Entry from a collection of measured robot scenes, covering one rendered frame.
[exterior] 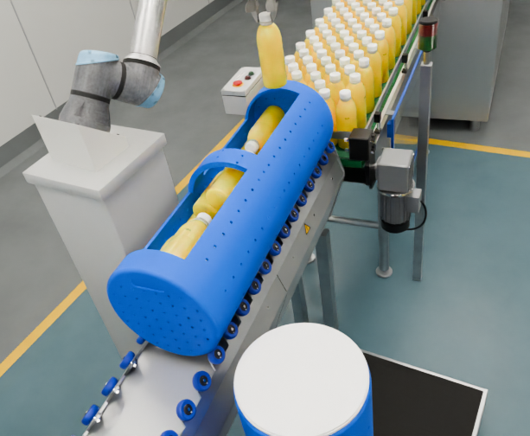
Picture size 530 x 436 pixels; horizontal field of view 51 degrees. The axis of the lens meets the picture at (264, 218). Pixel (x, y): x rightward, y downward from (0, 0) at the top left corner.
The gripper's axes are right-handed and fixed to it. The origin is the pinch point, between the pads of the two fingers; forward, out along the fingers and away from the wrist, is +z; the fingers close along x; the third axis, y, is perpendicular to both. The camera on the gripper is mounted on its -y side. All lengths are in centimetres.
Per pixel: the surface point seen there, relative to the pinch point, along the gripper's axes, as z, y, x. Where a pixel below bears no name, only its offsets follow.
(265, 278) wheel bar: 55, 46, 11
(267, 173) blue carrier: 28.8, 34.4, 10.9
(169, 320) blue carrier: 41, 78, 4
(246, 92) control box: 36, -26, -25
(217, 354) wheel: 52, 75, 12
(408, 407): 133, 22, 45
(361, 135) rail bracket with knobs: 46, -18, 20
